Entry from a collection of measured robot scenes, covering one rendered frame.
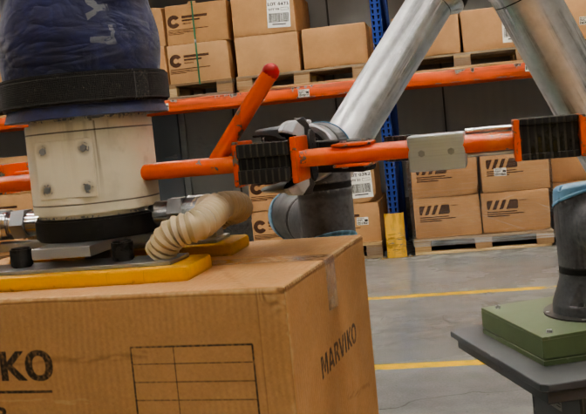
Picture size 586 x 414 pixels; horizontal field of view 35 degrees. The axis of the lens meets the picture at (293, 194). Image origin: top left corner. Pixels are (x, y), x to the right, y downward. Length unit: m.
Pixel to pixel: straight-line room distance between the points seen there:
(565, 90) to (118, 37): 0.84
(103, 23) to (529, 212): 7.26
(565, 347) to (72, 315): 1.06
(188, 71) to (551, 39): 7.13
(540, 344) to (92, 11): 1.08
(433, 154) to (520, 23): 0.58
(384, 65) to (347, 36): 6.69
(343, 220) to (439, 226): 6.81
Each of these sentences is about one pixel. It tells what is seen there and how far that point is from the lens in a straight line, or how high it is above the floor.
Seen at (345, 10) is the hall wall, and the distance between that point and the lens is 9.71.
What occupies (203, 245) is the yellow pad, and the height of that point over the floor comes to 1.10.
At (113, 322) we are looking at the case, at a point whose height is 1.05.
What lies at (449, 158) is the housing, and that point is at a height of 1.20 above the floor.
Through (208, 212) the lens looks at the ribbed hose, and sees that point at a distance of 1.14.
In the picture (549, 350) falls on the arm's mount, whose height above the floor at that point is 0.78.
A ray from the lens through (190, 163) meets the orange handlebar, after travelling 1.22.
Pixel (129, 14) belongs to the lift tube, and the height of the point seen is 1.42.
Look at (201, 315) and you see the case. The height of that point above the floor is 1.05.
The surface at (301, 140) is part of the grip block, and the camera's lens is 1.20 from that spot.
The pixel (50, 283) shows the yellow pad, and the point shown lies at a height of 1.09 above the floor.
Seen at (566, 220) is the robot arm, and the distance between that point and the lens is 1.96.
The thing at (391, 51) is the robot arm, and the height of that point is 1.37.
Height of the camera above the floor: 1.25
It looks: 4 degrees down
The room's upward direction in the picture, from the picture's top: 6 degrees counter-clockwise
